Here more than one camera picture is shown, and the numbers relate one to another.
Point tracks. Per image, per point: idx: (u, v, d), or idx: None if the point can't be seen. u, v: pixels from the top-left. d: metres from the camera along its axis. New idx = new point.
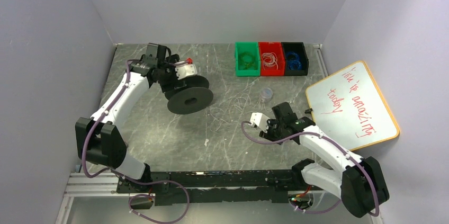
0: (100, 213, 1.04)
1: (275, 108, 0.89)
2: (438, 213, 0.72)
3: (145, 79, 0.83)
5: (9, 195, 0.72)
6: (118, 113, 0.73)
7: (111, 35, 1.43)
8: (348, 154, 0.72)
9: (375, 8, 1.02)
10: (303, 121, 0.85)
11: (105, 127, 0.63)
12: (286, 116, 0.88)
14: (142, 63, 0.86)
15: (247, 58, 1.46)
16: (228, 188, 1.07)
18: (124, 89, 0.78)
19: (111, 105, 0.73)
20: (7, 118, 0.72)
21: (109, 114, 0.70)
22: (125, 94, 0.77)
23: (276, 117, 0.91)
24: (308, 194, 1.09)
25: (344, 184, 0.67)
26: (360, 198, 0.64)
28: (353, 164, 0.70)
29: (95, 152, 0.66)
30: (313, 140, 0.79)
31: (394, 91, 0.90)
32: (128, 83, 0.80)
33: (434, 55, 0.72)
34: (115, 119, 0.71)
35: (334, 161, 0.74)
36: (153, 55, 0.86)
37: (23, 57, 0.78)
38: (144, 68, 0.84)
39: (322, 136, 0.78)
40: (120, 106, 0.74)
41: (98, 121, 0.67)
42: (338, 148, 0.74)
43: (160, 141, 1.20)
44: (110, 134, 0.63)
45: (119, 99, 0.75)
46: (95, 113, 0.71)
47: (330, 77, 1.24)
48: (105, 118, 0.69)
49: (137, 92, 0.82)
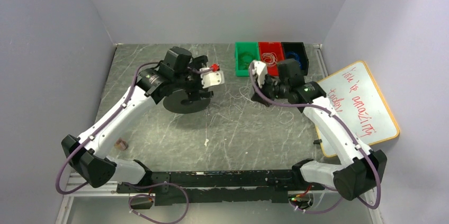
0: (100, 213, 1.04)
1: (284, 66, 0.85)
2: (438, 214, 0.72)
3: (149, 99, 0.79)
5: (9, 195, 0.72)
6: (106, 139, 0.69)
7: (111, 35, 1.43)
8: (358, 145, 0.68)
9: (375, 8, 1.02)
10: (313, 89, 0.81)
11: (84, 158, 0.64)
12: (293, 78, 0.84)
14: (153, 75, 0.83)
15: (247, 58, 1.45)
16: (228, 189, 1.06)
18: (119, 110, 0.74)
19: (100, 129, 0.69)
20: (8, 119, 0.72)
21: (93, 141, 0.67)
22: (120, 116, 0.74)
23: (284, 75, 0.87)
24: (309, 194, 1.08)
25: (344, 172, 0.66)
26: (356, 187, 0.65)
28: (361, 157, 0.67)
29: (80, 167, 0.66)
30: (321, 117, 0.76)
31: (394, 91, 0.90)
32: (127, 104, 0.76)
33: (435, 55, 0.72)
34: (100, 146, 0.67)
35: (341, 148, 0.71)
36: (170, 65, 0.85)
37: (23, 58, 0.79)
38: (153, 82, 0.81)
39: (333, 115, 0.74)
40: (108, 132, 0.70)
41: (81, 146, 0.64)
42: (348, 134, 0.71)
43: (160, 141, 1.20)
44: (88, 166, 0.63)
45: (112, 122, 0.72)
46: (82, 134, 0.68)
47: (331, 77, 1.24)
48: (89, 144, 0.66)
49: (136, 113, 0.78)
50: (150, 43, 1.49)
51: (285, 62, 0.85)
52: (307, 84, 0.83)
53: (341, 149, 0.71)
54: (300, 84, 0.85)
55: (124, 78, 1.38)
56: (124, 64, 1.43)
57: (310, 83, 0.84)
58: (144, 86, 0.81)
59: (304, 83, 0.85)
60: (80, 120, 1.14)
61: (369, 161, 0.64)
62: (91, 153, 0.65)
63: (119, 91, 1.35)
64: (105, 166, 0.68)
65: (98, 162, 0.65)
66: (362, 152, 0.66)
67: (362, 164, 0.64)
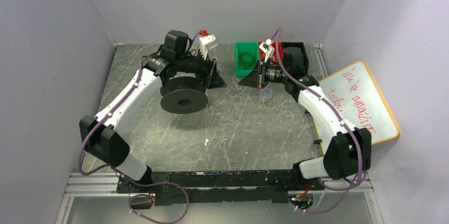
0: (100, 213, 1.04)
1: (288, 55, 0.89)
2: (438, 214, 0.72)
3: (158, 79, 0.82)
5: (9, 195, 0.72)
6: (123, 116, 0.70)
7: (111, 35, 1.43)
8: (343, 121, 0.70)
9: (375, 8, 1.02)
10: (308, 79, 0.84)
11: (105, 132, 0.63)
12: (294, 68, 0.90)
14: (158, 59, 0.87)
15: (247, 58, 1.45)
16: (228, 188, 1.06)
18: (132, 89, 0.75)
19: (117, 106, 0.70)
20: (7, 119, 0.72)
21: (112, 117, 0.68)
22: (133, 95, 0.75)
23: (287, 64, 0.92)
24: (308, 194, 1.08)
25: (330, 147, 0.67)
26: (341, 162, 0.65)
28: (346, 131, 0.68)
29: (96, 148, 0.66)
30: (311, 100, 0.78)
31: (394, 91, 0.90)
32: (138, 83, 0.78)
33: (436, 55, 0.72)
34: (118, 123, 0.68)
35: (326, 125, 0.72)
36: (170, 49, 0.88)
37: (23, 58, 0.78)
38: (159, 64, 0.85)
39: (322, 99, 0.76)
40: (125, 109, 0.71)
41: (100, 123, 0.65)
42: (334, 113, 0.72)
43: (160, 141, 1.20)
44: (109, 140, 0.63)
45: (127, 100, 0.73)
46: (99, 113, 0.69)
47: (330, 77, 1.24)
48: (107, 120, 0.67)
49: (147, 92, 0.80)
50: (150, 43, 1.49)
51: (290, 52, 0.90)
52: (306, 77, 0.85)
53: (326, 125, 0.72)
54: (299, 74, 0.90)
55: (124, 78, 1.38)
56: (124, 64, 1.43)
57: (308, 77, 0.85)
58: (150, 68, 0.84)
59: (303, 75, 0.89)
60: (80, 120, 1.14)
61: (352, 135, 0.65)
62: (111, 129, 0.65)
63: (119, 91, 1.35)
64: (121, 144, 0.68)
65: (117, 139, 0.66)
66: (346, 126, 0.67)
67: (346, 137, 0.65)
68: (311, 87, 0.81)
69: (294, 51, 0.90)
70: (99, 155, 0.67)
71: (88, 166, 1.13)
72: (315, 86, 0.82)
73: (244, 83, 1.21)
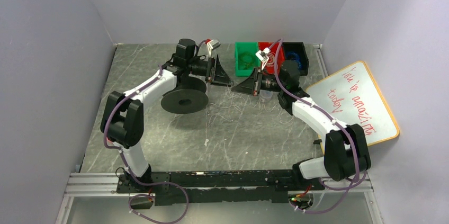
0: (100, 213, 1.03)
1: (284, 71, 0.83)
2: (439, 214, 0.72)
3: (174, 78, 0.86)
5: (9, 194, 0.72)
6: (147, 97, 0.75)
7: (111, 35, 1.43)
8: (334, 119, 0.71)
9: (375, 7, 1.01)
10: (299, 93, 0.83)
11: (133, 104, 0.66)
12: (289, 84, 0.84)
14: (173, 65, 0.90)
15: (247, 59, 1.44)
16: (228, 188, 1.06)
18: (155, 79, 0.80)
19: (143, 87, 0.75)
20: (7, 119, 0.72)
21: (140, 94, 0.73)
22: (156, 83, 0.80)
23: (283, 77, 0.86)
24: (309, 194, 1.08)
25: (327, 145, 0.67)
26: (339, 159, 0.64)
28: (338, 128, 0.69)
29: (117, 125, 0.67)
30: (304, 109, 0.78)
31: (394, 91, 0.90)
32: (161, 77, 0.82)
33: (436, 55, 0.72)
34: (143, 100, 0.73)
35: (321, 127, 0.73)
36: (181, 56, 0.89)
37: (23, 58, 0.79)
38: (176, 70, 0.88)
39: (313, 106, 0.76)
40: (150, 91, 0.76)
41: (128, 97, 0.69)
42: (325, 114, 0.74)
43: (160, 141, 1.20)
44: (135, 111, 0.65)
45: (151, 86, 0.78)
46: (127, 90, 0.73)
47: (331, 77, 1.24)
48: (135, 96, 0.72)
49: (165, 87, 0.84)
50: (150, 43, 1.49)
51: (287, 68, 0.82)
52: (298, 91, 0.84)
53: (321, 127, 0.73)
54: (294, 89, 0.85)
55: (124, 78, 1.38)
56: (124, 64, 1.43)
57: (299, 91, 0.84)
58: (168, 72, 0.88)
59: (298, 89, 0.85)
60: (80, 119, 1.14)
61: (344, 131, 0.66)
62: (137, 104, 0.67)
63: (119, 91, 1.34)
64: (140, 124, 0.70)
65: (140, 115, 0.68)
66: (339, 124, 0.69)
67: (339, 133, 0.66)
68: (303, 98, 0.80)
69: (290, 66, 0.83)
70: (116, 135, 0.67)
71: (88, 166, 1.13)
72: (306, 97, 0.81)
73: (238, 89, 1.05)
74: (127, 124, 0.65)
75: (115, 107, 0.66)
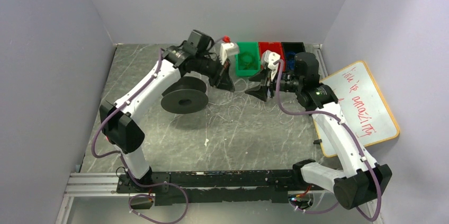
0: (100, 213, 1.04)
1: (303, 63, 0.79)
2: (439, 214, 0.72)
3: (176, 71, 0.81)
5: (9, 194, 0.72)
6: (140, 105, 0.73)
7: (111, 35, 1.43)
8: (364, 157, 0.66)
9: (375, 7, 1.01)
10: (325, 91, 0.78)
11: (123, 121, 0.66)
12: (308, 78, 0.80)
14: (179, 51, 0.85)
15: (247, 59, 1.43)
16: (228, 188, 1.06)
18: (151, 79, 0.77)
19: (135, 95, 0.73)
20: (7, 118, 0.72)
21: (130, 105, 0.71)
22: (152, 85, 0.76)
23: (299, 71, 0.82)
24: (309, 194, 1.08)
25: (345, 180, 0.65)
26: (356, 198, 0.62)
28: (366, 168, 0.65)
29: (113, 133, 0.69)
30: (330, 124, 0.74)
31: (393, 91, 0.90)
32: (158, 74, 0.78)
33: (436, 55, 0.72)
34: (135, 110, 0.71)
35: (346, 158, 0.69)
36: (193, 44, 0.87)
37: (23, 58, 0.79)
38: (180, 57, 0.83)
39: (341, 124, 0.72)
40: (142, 98, 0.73)
41: (118, 110, 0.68)
42: (355, 144, 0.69)
43: (160, 141, 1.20)
44: (126, 126, 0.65)
45: (145, 90, 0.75)
46: (118, 100, 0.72)
47: (330, 77, 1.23)
48: (125, 108, 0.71)
49: (166, 83, 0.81)
50: (150, 43, 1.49)
51: (305, 60, 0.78)
52: (319, 88, 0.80)
53: (346, 159, 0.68)
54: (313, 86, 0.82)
55: (124, 78, 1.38)
56: (124, 64, 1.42)
57: (321, 87, 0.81)
58: (170, 60, 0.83)
59: (317, 85, 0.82)
60: (80, 120, 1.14)
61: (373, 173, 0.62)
62: (128, 116, 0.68)
63: (119, 91, 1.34)
64: (137, 133, 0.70)
65: (133, 127, 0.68)
66: (368, 164, 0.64)
67: (365, 176, 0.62)
68: (329, 103, 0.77)
69: (309, 59, 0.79)
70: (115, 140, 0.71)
71: (88, 166, 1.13)
72: (332, 102, 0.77)
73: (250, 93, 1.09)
74: (119, 137, 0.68)
75: (105, 120, 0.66)
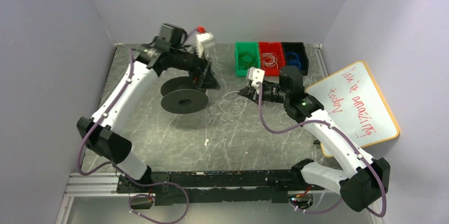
0: (100, 213, 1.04)
1: (287, 77, 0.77)
2: (438, 214, 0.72)
3: (151, 72, 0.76)
5: (9, 194, 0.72)
6: (118, 114, 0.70)
7: (111, 35, 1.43)
8: (360, 154, 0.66)
9: (375, 7, 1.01)
10: (311, 102, 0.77)
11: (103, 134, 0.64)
12: (295, 91, 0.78)
14: (150, 48, 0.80)
15: (247, 58, 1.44)
16: (228, 188, 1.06)
18: (125, 86, 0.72)
19: (111, 106, 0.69)
20: (8, 118, 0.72)
21: (108, 117, 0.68)
22: (127, 91, 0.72)
23: (285, 84, 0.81)
24: (308, 194, 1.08)
25: (348, 182, 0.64)
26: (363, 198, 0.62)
28: (364, 166, 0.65)
29: (97, 146, 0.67)
30: (320, 129, 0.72)
31: (393, 91, 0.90)
32: (132, 78, 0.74)
33: (435, 55, 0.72)
34: (115, 122, 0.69)
35: (343, 159, 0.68)
36: (165, 38, 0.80)
37: (23, 57, 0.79)
38: (151, 56, 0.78)
39: (332, 127, 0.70)
40: (120, 107, 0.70)
41: (97, 123, 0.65)
42: (349, 144, 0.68)
43: (160, 141, 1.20)
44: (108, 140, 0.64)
45: (121, 98, 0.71)
46: (95, 113, 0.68)
47: (330, 77, 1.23)
48: (104, 121, 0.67)
49: (143, 86, 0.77)
50: None
51: (289, 74, 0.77)
52: (304, 98, 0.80)
53: (343, 160, 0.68)
54: (299, 97, 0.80)
55: None
56: (124, 64, 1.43)
57: (306, 98, 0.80)
58: (143, 60, 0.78)
59: (303, 96, 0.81)
60: None
61: (373, 170, 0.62)
62: (108, 129, 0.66)
63: None
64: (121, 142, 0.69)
65: (116, 137, 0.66)
66: (366, 161, 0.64)
67: (366, 174, 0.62)
68: (318, 111, 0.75)
69: (292, 72, 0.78)
70: (101, 152, 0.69)
71: (88, 166, 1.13)
72: (320, 109, 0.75)
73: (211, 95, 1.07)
74: (105, 148, 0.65)
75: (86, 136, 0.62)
